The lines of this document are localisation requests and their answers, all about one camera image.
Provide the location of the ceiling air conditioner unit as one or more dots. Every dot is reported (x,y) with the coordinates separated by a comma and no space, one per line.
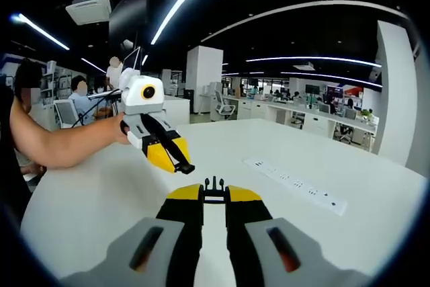
(88,8)
(304,66)

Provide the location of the black laptop stand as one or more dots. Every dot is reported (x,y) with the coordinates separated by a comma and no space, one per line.
(114,105)

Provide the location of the large black panel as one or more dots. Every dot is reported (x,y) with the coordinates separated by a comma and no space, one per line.
(131,14)

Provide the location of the white office desk row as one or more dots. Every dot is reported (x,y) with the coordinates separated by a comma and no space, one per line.
(285,110)

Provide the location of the black plastic buckle pronged part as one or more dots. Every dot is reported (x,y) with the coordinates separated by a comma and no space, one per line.
(214,193)

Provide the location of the red blue wall screen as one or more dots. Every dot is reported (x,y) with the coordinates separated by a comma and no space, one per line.
(346,91)

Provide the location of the silver laptop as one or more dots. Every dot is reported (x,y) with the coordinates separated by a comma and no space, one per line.
(131,59)

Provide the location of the person's left hand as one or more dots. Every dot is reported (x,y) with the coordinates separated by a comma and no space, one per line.
(120,132)

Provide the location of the white table socket panel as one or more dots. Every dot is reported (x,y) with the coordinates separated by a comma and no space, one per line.
(295,184)

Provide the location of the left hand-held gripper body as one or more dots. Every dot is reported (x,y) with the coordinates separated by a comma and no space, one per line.
(134,95)

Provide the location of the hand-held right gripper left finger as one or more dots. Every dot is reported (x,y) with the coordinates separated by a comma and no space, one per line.
(181,230)

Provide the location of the white office chair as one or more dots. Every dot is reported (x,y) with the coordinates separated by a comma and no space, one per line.
(224,107)

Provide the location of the person's dark shirt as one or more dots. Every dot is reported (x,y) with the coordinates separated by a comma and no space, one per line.
(8,166)

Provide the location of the person's head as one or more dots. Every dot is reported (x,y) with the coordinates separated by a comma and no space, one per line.
(27,72)

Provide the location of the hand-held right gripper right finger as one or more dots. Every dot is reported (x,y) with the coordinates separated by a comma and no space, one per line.
(245,230)

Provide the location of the white chair back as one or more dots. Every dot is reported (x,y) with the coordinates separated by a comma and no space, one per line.
(66,112)

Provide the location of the small green desk plant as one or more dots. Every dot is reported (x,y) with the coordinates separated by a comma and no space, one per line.
(366,114)

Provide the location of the long ceiling light strip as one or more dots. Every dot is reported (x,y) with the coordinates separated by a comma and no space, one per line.
(181,1)

